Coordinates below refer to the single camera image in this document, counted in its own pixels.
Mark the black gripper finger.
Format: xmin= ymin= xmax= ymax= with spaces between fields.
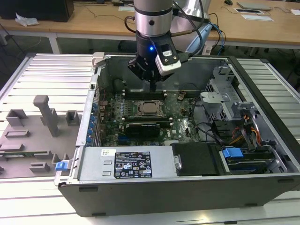
xmin=127 ymin=56 xmax=160 ymax=92
xmin=153 ymin=72 xmax=173 ymax=92

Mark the metal socket cover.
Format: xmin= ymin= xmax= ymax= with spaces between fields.
xmin=137 ymin=101 xmax=164 ymax=118

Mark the silver CPU plate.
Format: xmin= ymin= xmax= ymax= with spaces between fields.
xmin=142 ymin=103 xmax=158 ymax=115

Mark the CPU socket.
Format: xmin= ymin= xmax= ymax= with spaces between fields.
xmin=136 ymin=100 xmax=165 ymax=119

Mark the green motherboard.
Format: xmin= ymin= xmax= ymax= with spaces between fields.
xmin=98 ymin=91 xmax=202 ymax=146

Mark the black expansion card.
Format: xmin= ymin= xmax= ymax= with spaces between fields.
xmin=125 ymin=121 xmax=161 ymax=139

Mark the metal drive cage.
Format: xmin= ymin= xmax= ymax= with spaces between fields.
xmin=200 ymin=65 xmax=258 ymax=122

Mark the black plastic shroud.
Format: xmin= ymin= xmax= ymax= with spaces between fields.
xmin=171 ymin=142 xmax=222 ymax=176

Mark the wooden desk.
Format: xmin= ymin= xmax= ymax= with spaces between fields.
xmin=0 ymin=0 xmax=300 ymax=54

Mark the blue disk carrier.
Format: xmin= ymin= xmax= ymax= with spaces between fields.
xmin=223 ymin=147 xmax=275 ymax=173

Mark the silver power supply unit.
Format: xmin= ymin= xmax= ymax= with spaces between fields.
xmin=77 ymin=145 xmax=178 ymax=181

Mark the white framed tablet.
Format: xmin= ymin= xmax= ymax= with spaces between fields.
xmin=235 ymin=8 xmax=264 ymax=14

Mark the black computer tower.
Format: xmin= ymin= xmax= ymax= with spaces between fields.
xmin=0 ymin=0 xmax=75 ymax=23

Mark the grey laptop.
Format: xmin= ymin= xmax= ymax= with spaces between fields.
xmin=236 ymin=1 xmax=272 ymax=11

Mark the dark grey PC case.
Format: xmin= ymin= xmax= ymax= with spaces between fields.
xmin=54 ymin=52 xmax=300 ymax=218

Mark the crumpled white paper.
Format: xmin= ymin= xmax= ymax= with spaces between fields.
xmin=15 ymin=12 xmax=40 ymax=27

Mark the grey parts rack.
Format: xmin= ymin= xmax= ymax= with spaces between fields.
xmin=0 ymin=95 xmax=83 ymax=180

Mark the green RAM stick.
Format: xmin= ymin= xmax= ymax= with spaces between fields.
xmin=0 ymin=151 xmax=47 ymax=158

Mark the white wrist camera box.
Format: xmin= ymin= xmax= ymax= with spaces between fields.
xmin=154 ymin=44 xmax=183 ymax=76

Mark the grey case handle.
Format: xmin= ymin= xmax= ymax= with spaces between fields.
xmin=92 ymin=52 xmax=106 ymax=71

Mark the black wire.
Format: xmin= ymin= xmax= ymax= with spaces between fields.
xmin=191 ymin=98 xmax=223 ymax=143

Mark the blue cable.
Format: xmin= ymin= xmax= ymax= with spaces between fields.
xmin=210 ymin=22 xmax=227 ymax=56

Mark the orange wire bundle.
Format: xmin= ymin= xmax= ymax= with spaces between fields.
xmin=228 ymin=114 xmax=262 ymax=146

